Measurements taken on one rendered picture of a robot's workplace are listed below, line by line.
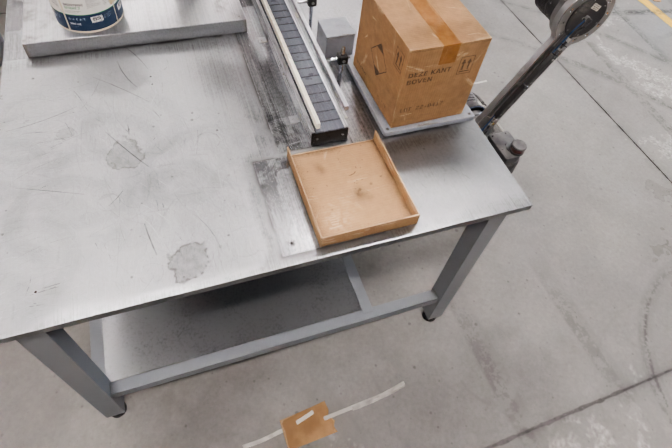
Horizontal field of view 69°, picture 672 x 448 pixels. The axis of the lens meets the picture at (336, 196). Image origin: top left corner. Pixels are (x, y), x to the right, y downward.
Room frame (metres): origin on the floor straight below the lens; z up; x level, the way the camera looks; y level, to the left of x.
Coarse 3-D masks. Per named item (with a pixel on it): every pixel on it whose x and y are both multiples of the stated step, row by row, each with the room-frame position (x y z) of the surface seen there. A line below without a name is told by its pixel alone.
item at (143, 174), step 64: (320, 0) 1.66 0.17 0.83; (64, 64) 1.11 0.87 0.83; (128, 64) 1.16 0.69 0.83; (192, 64) 1.20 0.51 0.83; (256, 64) 1.25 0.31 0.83; (320, 64) 1.30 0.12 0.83; (0, 128) 0.83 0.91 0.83; (64, 128) 0.86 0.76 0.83; (128, 128) 0.90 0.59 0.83; (192, 128) 0.93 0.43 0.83; (256, 128) 0.97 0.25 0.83; (448, 128) 1.09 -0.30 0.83; (0, 192) 0.63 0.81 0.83; (64, 192) 0.66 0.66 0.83; (128, 192) 0.69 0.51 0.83; (192, 192) 0.72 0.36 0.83; (256, 192) 0.75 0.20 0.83; (448, 192) 0.85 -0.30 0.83; (512, 192) 0.88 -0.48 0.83; (0, 256) 0.47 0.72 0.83; (64, 256) 0.49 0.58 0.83; (128, 256) 0.51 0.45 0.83; (192, 256) 0.54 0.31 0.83; (256, 256) 0.56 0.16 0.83; (320, 256) 0.59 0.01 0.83; (0, 320) 0.33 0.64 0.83; (64, 320) 0.35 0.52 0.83
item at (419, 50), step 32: (384, 0) 1.24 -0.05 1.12; (416, 0) 1.26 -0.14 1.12; (448, 0) 1.29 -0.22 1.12; (384, 32) 1.16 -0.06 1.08; (416, 32) 1.12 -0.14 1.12; (448, 32) 1.14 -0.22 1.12; (480, 32) 1.16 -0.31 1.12; (384, 64) 1.13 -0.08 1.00; (416, 64) 1.05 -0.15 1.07; (448, 64) 1.09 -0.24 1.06; (480, 64) 1.14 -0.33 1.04; (384, 96) 1.10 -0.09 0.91; (416, 96) 1.06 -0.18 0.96; (448, 96) 1.11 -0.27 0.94
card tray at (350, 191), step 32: (288, 160) 0.87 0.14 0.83; (320, 160) 0.89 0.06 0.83; (352, 160) 0.90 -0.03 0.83; (384, 160) 0.92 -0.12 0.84; (320, 192) 0.78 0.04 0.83; (352, 192) 0.79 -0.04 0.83; (384, 192) 0.81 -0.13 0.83; (320, 224) 0.68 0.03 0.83; (352, 224) 0.69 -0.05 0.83; (384, 224) 0.69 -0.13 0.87
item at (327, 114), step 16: (272, 0) 1.54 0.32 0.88; (288, 16) 1.46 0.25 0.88; (288, 32) 1.37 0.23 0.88; (288, 48) 1.29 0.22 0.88; (304, 48) 1.30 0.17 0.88; (304, 64) 1.22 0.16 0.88; (304, 80) 1.15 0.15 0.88; (320, 80) 1.16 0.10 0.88; (320, 96) 1.09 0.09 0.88; (320, 112) 1.02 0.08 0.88; (336, 112) 1.03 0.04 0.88; (320, 128) 0.96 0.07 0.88; (336, 128) 0.97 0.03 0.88
